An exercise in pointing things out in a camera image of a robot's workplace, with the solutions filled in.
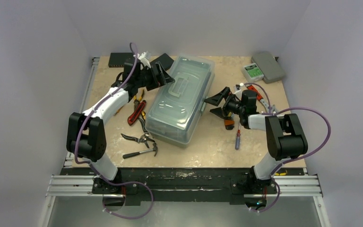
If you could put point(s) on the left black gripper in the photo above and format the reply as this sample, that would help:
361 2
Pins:
164 78

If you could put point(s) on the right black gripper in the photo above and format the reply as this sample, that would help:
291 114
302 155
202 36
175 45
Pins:
226 104

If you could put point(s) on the orange hex key set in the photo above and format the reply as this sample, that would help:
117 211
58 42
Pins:
229 122

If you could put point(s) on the translucent green tool box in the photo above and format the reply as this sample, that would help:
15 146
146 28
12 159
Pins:
177 107

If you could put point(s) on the black handled screwdriver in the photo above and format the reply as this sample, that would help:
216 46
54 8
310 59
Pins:
143 116

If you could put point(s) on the red black utility knife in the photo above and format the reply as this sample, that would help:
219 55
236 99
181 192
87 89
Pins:
138 109

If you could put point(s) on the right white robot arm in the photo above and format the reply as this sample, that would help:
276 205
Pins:
284 134

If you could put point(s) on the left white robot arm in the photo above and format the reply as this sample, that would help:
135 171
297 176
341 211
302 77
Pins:
86 137

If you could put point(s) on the small black flat box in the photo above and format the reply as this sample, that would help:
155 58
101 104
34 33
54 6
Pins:
165 60

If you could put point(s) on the yellow black needle pliers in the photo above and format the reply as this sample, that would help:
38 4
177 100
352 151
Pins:
138 98

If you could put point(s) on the red adjustable wrench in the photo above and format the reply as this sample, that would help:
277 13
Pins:
262 100

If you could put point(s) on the blue red screwdriver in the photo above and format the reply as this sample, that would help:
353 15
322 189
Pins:
238 137

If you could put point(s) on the green white screw box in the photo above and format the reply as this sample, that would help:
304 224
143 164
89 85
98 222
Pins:
252 73

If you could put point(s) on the grey plastic case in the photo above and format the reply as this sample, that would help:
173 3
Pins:
270 68

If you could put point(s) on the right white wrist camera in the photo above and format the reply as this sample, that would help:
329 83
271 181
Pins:
238 90

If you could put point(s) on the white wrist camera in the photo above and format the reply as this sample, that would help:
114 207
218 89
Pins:
238 90
144 58

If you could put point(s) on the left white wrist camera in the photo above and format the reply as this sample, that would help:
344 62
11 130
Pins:
144 58

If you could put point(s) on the black network switch box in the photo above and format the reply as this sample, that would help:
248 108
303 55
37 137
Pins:
119 59

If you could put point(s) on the black handled hammer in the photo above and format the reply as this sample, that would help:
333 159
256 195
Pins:
153 149

